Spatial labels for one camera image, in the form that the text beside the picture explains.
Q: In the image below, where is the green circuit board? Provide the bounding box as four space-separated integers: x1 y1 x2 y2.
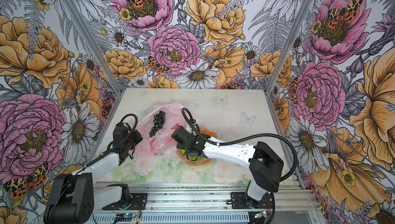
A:
114 213 142 224
249 210 268 220

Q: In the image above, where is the pink scalloped bowl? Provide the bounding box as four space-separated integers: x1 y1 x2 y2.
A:
176 125 218 167

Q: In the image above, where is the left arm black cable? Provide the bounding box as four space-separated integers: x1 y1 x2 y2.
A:
86 113 138 166

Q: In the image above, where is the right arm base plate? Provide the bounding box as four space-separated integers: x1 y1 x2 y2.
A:
227 192 275 209

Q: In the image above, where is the aluminium front rail frame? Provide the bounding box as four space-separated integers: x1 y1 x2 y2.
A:
84 183 325 224

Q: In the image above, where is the small orange fruit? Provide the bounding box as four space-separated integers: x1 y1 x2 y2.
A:
204 131 217 138

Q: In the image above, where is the left aluminium corner post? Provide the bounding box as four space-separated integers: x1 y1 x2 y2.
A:
60 0 122 96

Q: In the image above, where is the aluminium corner post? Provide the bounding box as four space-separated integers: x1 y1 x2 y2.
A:
60 0 122 96
265 0 314 95

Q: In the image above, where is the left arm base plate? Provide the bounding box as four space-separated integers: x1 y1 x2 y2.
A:
103 193 148 211

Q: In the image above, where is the dark grape bunch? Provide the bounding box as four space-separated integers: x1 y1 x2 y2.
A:
149 111 166 138

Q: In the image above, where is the right aluminium corner post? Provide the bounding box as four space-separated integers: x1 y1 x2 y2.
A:
265 0 314 95

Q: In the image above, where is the green circuit board right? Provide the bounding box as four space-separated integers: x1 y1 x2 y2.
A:
249 210 268 220

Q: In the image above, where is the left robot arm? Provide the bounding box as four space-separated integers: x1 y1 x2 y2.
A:
43 123 143 224

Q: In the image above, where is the green circuit board left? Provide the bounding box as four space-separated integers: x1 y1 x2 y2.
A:
114 213 142 224

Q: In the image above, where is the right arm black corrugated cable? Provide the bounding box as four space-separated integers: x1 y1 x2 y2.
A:
181 107 298 224

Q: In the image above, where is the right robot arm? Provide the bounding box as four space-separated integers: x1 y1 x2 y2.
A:
171 126 284 208

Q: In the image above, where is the bright green bumpy fruit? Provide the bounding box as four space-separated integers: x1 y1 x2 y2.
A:
184 152 202 161

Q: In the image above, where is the pink plastic bag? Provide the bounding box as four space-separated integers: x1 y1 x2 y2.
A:
135 103 187 156

